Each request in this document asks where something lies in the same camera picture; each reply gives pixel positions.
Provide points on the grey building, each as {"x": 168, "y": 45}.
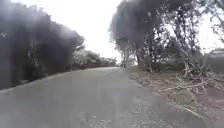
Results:
{"x": 216, "y": 61}

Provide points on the dark dense trees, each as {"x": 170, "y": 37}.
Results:
{"x": 33, "y": 50}

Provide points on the grey asphalt road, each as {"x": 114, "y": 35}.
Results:
{"x": 83, "y": 100}

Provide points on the dirt verge with fallen branches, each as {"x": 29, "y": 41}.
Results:
{"x": 186, "y": 90}

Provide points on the group of bare-branched trees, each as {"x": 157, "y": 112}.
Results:
{"x": 146, "y": 30}

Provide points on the distant row of bushes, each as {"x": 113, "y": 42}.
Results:
{"x": 91, "y": 60}

